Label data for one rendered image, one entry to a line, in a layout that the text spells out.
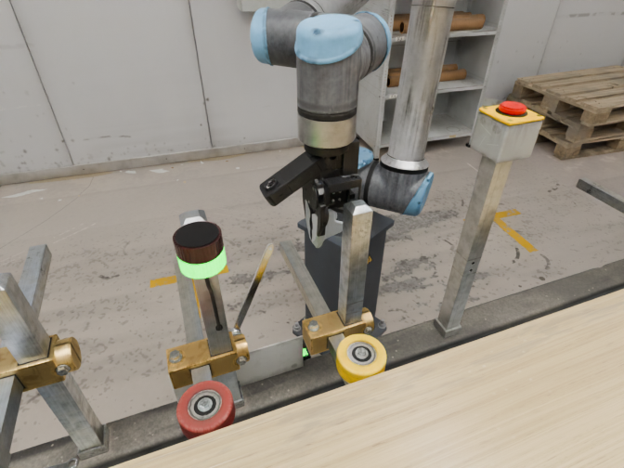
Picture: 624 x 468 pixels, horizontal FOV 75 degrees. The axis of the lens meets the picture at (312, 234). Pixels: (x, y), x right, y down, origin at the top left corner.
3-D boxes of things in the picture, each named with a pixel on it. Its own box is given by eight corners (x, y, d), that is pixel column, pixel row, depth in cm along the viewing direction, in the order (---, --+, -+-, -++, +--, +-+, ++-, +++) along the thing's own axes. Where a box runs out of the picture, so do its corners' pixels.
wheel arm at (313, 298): (279, 253, 102) (279, 240, 100) (292, 251, 103) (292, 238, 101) (353, 404, 70) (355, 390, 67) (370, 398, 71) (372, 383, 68)
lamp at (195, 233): (199, 334, 65) (171, 225, 52) (233, 324, 67) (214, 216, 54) (204, 363, 61) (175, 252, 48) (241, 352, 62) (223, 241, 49)
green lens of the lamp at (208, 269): (177, 254, 55) (174, 241, 54) (221, 244, 57) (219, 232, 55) (182, 283, 50) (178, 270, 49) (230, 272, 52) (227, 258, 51)
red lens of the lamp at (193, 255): (174, 240, 53) (170, 227, 52) (219, 230, 55) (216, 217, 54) (178, 268, 49) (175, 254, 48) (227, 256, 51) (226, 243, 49)
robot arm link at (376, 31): (334, 6, 70) (301, 17, 61) (399, 10, 66) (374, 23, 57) (332, 63, 75) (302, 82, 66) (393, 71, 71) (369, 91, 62)
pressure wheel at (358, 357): (328, 403, 70) (330, 363, 63) (342, 366, 76) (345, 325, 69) (373, 420, 68) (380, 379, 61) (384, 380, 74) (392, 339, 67)
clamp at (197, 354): (171, 366, 73) (165, 348, 70) (244, 344, 77) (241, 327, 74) (174, 393, 69) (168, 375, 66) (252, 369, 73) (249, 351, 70)
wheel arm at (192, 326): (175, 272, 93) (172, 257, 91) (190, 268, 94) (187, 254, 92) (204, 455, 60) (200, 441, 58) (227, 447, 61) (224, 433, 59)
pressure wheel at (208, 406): (187, 427, 66) (172, 387, 60) (235, 411, 69) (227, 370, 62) (193, 476, 60) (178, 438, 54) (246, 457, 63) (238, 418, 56)
